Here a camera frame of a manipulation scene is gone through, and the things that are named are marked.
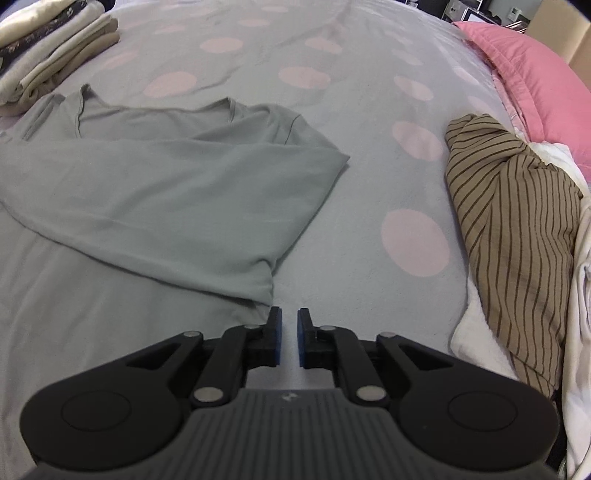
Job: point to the grey long-sleeve shirt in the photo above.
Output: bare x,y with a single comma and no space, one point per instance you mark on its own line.
207,199

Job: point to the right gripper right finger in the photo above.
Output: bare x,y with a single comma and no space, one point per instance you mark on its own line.
339,351

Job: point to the white towel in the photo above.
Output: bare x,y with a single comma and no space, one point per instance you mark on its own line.
473,340

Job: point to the grey pink-dotted bedspread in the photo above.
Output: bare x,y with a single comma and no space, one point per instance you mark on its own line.
380,80

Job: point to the brown striped garment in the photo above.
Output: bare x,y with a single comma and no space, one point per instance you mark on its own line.
519,217

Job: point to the beige padded headboard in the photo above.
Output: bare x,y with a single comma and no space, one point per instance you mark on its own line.
564,30

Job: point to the pink pillow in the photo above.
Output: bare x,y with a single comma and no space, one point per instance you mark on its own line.
553,102

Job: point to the bedside nightstand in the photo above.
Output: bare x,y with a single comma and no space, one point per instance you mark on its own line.
468,10

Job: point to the folded clothes stack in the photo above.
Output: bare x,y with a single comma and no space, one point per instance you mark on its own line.
45,42

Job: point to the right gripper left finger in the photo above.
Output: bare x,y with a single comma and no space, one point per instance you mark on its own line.
239,350

